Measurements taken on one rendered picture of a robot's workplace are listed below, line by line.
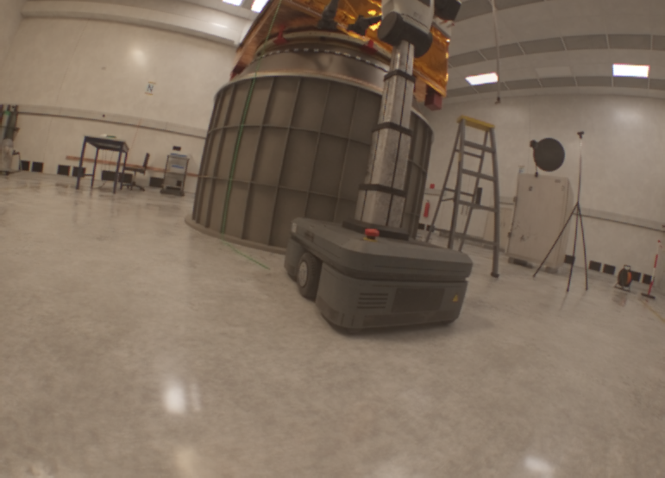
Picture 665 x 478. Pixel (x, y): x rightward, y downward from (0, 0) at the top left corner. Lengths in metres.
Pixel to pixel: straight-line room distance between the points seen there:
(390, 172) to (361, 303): 0.51
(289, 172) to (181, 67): 6.29
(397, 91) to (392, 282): 0.72
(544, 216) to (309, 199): 3.83
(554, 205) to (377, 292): 4.18
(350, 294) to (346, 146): 1.21
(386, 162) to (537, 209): 3.93
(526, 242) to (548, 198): 0.80
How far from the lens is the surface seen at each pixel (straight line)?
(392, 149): 1.03
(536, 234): 4.70
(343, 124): 1.78
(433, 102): 3.00
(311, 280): 0.91
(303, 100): 1.83
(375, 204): 0.97
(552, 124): 9.55
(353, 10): 2.48
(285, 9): 2.26
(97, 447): 0.43
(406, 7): 1.32
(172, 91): 7.45
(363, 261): 0.68
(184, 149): 6.64
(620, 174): 8.94
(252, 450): 0.41
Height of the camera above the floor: 0.33
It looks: 4 degrees down
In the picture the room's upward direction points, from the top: 10 degrees clockwise
